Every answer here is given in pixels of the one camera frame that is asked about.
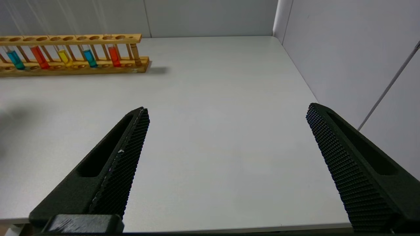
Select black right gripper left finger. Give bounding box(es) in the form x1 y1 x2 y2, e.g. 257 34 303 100
29 107 151 230

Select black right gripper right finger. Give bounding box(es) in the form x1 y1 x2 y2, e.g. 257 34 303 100
306 103 420 234

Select glass tube with blue pigment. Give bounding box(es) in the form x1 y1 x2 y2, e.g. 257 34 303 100
0 39 26 70
61 0 98 69

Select glass tube with red pigment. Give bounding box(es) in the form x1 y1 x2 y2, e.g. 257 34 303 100
92 0 122 68
5 0 51 70

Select glass tube with yellow pigment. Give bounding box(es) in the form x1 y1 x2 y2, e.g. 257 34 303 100
26 0 74 68

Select wooden test tube rack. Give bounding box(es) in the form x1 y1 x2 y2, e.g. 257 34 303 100
0 33 152 78

